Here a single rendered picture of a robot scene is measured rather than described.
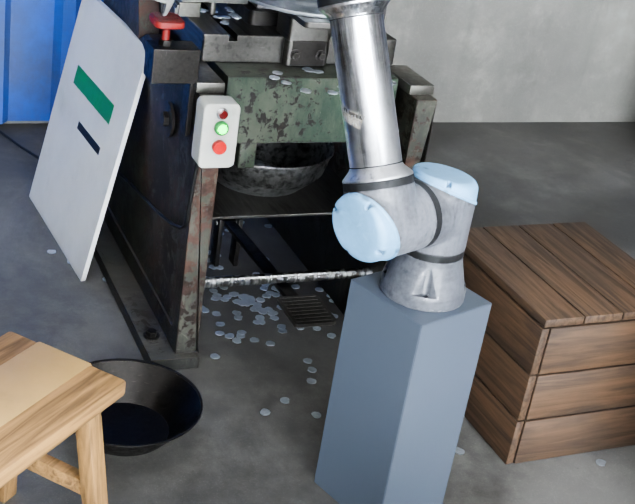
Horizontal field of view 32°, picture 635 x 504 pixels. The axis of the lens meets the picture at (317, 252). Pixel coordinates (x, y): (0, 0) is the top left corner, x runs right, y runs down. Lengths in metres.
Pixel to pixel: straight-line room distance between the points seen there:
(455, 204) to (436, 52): 2.34
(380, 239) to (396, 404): 0.35
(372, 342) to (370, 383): 0.08
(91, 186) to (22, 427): 1.17
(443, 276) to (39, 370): 0.68
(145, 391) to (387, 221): 0.82
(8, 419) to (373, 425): 0.66
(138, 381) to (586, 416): 0.94
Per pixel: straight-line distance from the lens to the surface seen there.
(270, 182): 2.54
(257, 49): 2.41
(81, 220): 2.85
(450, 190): 1.85
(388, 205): 1.76
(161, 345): 2.52
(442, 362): 1.98
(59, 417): 1.76
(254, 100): 2.34
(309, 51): 2.42
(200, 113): 2.21
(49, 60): 3.66
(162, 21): 2.21
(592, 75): 4.59
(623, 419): 2.52
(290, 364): 2.57
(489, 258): 2.41
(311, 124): 2.41
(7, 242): 2.98
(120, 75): 2.75
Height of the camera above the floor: 1.35
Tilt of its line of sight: 26 degrees down
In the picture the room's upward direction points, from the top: 9 degrees clockwise
